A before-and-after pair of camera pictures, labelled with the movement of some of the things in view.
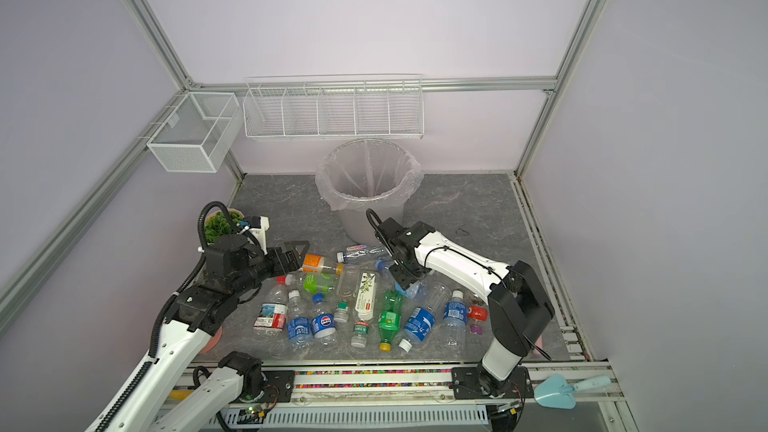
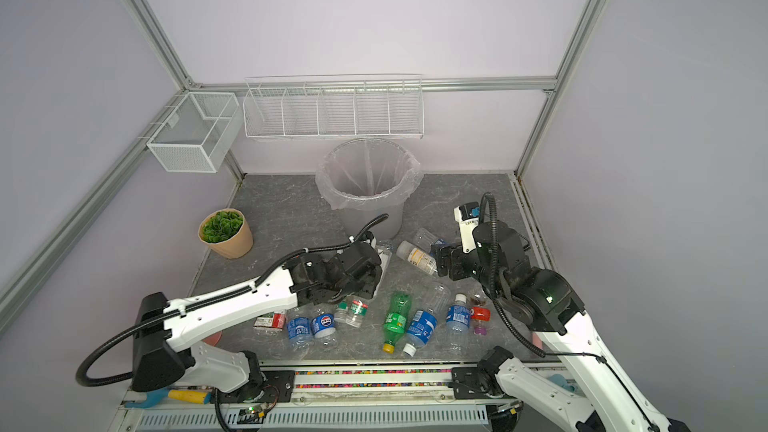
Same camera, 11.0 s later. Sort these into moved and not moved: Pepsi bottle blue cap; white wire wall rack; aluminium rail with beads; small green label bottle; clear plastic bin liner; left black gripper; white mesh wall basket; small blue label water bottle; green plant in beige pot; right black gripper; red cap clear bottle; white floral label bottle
Moved: white floral label bottle; right black gripper; left black gripper; small green label bottle
Not moved: red cap clear bottle; aluminium rail with beads; white mesh wall basket; green plant in beige pot; white wire wall rack; clear plastic bin liner; Pepsi bottle blue cap; small blue label water bottle
